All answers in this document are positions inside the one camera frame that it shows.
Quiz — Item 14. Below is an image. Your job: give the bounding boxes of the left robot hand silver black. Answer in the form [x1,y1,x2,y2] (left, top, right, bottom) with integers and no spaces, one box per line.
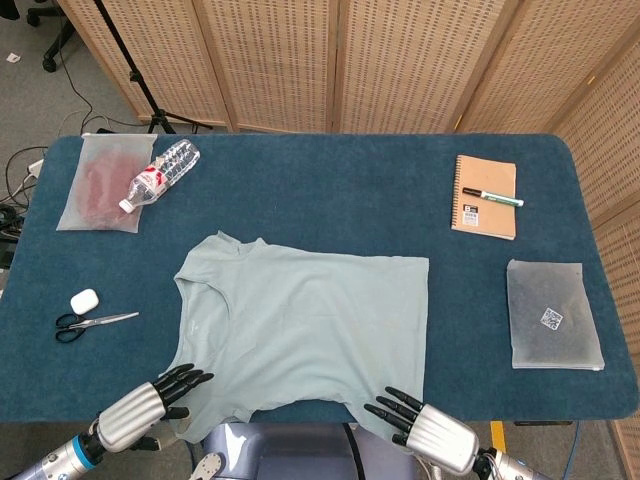
[89,363,215,454]

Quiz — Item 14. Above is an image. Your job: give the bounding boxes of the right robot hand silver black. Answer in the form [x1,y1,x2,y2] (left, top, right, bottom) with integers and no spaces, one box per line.
[363,385,484,476]

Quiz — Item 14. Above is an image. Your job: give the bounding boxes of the light green t-shirt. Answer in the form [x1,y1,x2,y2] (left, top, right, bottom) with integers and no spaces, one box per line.
[172,230,431,446]

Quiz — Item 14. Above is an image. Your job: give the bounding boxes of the white earbuds case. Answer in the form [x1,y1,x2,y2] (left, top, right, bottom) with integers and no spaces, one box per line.
[69,289,100,315]

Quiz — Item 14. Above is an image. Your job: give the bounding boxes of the blue-grey robot torso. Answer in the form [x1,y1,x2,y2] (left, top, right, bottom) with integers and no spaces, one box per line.
[187,422,421,480]

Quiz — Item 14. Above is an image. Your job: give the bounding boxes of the frosted bag with QR label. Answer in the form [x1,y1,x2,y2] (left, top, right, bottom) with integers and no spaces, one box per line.
[506,258,606,372]

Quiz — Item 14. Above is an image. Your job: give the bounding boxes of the brown spiral notebook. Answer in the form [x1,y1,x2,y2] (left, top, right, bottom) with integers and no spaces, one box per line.
[450,154,518,242]

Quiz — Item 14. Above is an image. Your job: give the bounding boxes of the frosted bag with red cloth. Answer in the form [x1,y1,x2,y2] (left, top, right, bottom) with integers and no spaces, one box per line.
[55,133,159,235]

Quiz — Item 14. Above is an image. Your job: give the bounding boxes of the clear plastic water bottle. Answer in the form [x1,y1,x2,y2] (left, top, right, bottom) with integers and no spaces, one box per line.
[118,138,202,214]

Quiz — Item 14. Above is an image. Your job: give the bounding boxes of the green white marker pen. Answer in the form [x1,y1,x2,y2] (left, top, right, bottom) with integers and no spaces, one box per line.
[461,186,525,208]

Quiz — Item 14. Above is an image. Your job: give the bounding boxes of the blue carpet table cover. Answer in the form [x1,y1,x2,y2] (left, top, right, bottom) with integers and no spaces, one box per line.
[0,132,640,425]

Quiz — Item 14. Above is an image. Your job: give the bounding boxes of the black tripod stand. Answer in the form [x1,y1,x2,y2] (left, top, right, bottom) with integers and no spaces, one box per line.
[94,0,214,135]

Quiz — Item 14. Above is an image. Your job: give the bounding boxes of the black office chair base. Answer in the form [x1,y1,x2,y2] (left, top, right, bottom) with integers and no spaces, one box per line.
[25,0,81,74]

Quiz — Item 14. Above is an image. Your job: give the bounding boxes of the woven wooden folding screen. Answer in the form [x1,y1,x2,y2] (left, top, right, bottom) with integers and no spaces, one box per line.
[57,0,640,480]

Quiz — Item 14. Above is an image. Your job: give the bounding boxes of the black handled scissors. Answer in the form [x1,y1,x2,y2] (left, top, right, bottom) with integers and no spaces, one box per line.
[54,311,141,344]

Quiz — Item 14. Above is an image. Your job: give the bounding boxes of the tangled black floor cables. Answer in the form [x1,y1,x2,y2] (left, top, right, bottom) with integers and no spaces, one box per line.
[0,144,49,246]

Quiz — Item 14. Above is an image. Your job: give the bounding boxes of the thin black floor cable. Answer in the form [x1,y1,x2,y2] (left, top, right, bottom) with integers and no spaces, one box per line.
[62,64,151,134]

